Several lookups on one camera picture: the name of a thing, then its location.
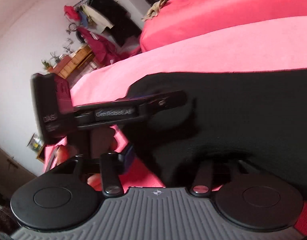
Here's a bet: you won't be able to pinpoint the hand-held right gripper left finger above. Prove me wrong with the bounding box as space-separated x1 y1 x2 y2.
45 143 135 197

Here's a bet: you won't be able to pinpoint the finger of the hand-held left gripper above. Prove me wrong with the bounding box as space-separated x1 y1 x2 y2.
133 90 188 120

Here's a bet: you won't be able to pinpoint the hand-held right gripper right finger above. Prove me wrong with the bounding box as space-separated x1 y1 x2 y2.
190 160 249 197

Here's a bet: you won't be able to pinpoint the black pants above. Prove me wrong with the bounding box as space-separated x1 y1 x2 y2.
123 66 307 198

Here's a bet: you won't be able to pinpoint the person's left hand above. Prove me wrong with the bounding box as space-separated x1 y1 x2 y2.
56 127 119 191

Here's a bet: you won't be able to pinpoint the small potted plant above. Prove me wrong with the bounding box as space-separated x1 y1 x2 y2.
50 51 64 65
62 38 74 54
42 59 54 72

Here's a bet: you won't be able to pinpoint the wooden dresser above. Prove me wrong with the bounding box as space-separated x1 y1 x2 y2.
52 44 95 79

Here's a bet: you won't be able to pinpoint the pink blanket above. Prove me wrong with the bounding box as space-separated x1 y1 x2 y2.
45 15 307 235

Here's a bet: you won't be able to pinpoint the brown door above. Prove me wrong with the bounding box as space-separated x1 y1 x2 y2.
0 141 37 200

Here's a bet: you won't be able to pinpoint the magenta garment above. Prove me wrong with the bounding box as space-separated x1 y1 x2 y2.
77 27 142 66

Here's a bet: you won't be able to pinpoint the beige crumpled cloth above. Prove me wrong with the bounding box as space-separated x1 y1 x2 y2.
142 0 169 22

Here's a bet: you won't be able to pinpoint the blue hanging cloth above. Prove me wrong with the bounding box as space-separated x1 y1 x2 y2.
79 11 91 27

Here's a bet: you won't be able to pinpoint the black hanging coat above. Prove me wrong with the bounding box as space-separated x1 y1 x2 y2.
91 0 142 47

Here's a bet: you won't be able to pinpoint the pink folded duvet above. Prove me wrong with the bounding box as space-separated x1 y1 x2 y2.
140 0 307 53

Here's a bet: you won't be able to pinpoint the red hanging cloth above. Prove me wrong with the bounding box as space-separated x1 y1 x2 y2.
64 5 80 22

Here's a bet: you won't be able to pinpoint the cream hanging garment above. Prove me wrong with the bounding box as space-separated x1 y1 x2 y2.
84 4 114 32

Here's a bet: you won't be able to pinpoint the picture frame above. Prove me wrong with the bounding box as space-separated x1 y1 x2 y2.
27 132 47 162

